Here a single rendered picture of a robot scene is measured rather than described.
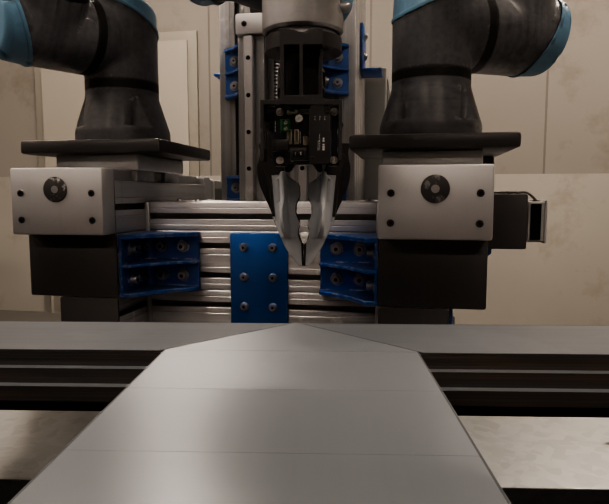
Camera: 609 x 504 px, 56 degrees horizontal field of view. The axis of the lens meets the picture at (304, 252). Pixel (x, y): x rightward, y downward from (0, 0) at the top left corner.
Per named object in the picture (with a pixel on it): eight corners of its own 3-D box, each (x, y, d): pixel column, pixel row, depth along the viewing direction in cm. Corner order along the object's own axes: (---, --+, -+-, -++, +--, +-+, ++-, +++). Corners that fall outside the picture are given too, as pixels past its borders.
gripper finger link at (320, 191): (301, 271, 52) (301, 169, 51) (304, 263, 58) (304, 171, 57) (336, 272, 52) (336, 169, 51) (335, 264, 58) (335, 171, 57)
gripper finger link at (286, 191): (267, 271, 52) (267, 169, 51) (273, 263, 58) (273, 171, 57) (301, 271, 52) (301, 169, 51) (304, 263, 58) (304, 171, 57)
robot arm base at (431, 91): (381, 145, 95) (382, 84, 94) (475, 144, 93) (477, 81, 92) (376, 136, 81) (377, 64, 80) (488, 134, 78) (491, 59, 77)
